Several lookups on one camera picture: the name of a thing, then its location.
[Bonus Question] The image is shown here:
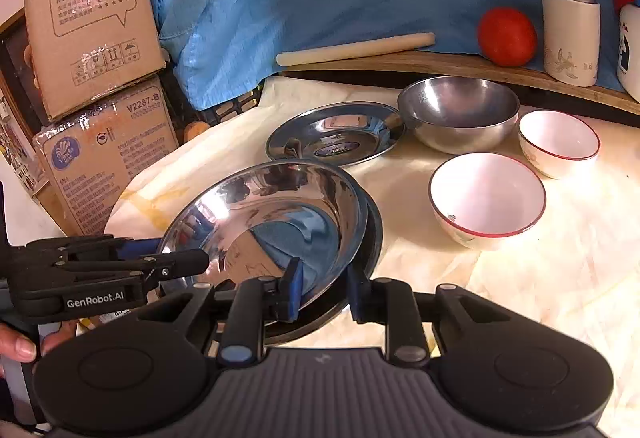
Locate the white jug with blue lid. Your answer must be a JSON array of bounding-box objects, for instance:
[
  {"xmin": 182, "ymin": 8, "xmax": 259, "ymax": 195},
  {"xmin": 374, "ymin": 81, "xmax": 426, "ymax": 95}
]
[{"xmin": 614, "ymin": 0, "xmax": 640, "ymax": 103}]

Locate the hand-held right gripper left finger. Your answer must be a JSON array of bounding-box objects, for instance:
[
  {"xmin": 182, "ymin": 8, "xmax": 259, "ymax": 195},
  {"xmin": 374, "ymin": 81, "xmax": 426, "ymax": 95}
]
[{"xmin": 135, "ymin": 258, "xmax": 304, "ymax": 366}]

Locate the wooden board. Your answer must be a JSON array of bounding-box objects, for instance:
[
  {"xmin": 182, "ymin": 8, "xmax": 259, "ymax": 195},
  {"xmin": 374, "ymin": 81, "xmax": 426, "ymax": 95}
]
[{"xmin": 277, "ymin": 50, "xmax": 640, "ymax": 116}]

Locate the plain printed cardboard box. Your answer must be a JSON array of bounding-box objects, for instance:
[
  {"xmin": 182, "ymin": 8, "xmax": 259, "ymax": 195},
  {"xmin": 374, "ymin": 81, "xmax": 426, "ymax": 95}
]
[{"xmin": 19, "ymin": 0, "xmax": 168, "ymax": 123}]

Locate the black plastic crate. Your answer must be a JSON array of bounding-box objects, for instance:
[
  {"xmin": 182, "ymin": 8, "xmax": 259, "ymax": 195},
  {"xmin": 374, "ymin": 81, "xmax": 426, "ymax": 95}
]
[{"xmin": 197, "ymin": 85, "xmax": 263, "ymax": 125}]

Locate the person's left hand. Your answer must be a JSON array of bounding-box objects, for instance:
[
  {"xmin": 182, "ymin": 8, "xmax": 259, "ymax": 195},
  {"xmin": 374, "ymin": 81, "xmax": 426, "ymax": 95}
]
[{"xmin": 0, "ymin": 320, "xmax": 81, "ymax": 381}]

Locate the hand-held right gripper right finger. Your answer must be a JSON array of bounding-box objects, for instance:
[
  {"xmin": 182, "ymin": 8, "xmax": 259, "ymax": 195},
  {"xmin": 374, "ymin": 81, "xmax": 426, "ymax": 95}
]
[{"xmin": 346, "ymin": 263, "xmax": 506, "ymax": 366}]

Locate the cream table cover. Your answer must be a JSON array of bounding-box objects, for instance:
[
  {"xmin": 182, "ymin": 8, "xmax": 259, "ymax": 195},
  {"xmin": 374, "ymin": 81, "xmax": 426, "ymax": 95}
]
[{"xmin": 102, "ymin": 76, "xmax": 640, "ymax": 438}]

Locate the shiny steel plate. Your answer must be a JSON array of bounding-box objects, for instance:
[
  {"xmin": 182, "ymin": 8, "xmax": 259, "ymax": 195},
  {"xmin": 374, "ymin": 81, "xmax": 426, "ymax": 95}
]
[{"xmin": 161, "ymin": 159, "xmax": 369, "ymax": 315}]

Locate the steel plate with blue label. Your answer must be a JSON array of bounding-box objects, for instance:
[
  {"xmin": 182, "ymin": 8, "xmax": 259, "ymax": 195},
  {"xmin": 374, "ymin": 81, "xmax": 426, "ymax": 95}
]
[{"xmin": 265, "ymin": 102, "xmax": 407, "ymax": 169}]

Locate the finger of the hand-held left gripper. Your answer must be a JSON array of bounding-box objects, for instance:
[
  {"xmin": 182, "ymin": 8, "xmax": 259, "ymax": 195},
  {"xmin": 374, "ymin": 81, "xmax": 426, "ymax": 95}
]
[
  {"xmin": 52, "ymin": 249, "xmax": 211, "ymax": 291},
  {"xmin": 25, "ymin": 237, "xmax": 166, "ymax": 263}
]

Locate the small white red-rimmed bowl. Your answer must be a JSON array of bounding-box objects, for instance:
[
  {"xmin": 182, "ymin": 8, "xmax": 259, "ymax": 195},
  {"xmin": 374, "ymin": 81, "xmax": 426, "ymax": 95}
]
[{"xmin": 517, "ymin": 110, "xmax": 601, "ymax": 180}]

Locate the dark steel plate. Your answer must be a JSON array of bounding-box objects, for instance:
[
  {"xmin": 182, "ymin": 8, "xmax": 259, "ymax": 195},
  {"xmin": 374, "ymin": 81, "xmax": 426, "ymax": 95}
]
[{"xmin": 165, "ymin": 188, "xmax": 385, "ymax": 346}]

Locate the cream thermos with steel lid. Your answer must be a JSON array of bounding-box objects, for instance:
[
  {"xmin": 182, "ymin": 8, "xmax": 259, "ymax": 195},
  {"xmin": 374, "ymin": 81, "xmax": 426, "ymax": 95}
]
[{"xmin": 541, "ymin": 0, "xmax": 600, "ymax": 87}]

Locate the red tomato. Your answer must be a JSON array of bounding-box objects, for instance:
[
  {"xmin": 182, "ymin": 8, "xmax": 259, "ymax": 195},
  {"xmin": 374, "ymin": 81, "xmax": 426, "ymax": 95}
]
[{"xmin": 476, "ymin": 8, "xmax": 538, "ymax": 67}]

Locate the cardboard box with blue label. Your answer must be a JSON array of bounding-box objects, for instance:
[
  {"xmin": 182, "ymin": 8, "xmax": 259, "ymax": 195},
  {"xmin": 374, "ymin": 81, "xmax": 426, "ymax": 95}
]
[{"xmin": 32, "ymin": 76, "xmax": 181, "ymax": 237}]

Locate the white rolling pin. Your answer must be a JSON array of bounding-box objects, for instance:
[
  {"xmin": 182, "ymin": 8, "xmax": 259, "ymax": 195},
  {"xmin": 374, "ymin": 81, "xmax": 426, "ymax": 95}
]
[{"xmin": 276, "ymin": 32, "xmax": 437, "ymax": 67}]

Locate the large white red-rimmed bowl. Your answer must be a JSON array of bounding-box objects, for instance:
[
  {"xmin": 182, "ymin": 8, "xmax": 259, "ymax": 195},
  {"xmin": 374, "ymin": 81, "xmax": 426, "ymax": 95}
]
[{"xmin": 428, "ymin": 153, "xmax": 547, "ymax": 251}]

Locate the steel bowl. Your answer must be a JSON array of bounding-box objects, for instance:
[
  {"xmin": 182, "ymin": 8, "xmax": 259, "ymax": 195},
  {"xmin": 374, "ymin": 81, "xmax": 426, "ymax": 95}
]
[{"xmin": 397, "ymin": 76, "xmax": 521, "ymax": 155}]

